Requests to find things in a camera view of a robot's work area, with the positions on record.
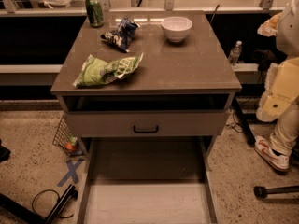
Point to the white and red sneaker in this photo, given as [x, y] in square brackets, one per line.
[278, 162]

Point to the open pulled-out drawer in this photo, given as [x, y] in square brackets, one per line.
[147, 181]

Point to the green jalapeno chip bag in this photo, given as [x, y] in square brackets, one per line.
[97, 72]

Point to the black tripod leg left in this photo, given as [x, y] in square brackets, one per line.
[47, 206]

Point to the wire mesh basket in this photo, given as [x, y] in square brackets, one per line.
[66, 141]

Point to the green soda can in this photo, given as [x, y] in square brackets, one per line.
[94, 13]

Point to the person leg beige trousers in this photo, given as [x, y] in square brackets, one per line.
[286, 132]

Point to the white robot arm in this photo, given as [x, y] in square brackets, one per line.
[287, 38]

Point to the blue tape cross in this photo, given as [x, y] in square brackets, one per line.
[72, 166]

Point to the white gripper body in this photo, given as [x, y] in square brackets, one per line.
[288, 34]

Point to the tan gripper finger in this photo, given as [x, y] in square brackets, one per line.
[269, 27]

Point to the clear plastic water bottle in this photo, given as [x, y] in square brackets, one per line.
[235, 53]

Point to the grey drawer cabinet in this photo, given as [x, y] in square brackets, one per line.
[190, 76]

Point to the closed drawer with black handle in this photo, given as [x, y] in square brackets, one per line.
[144, 124]

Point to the blue chip bag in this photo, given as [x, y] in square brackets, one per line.
[122, 37]

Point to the white ceramic bowl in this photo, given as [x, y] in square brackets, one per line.
[176, 28]

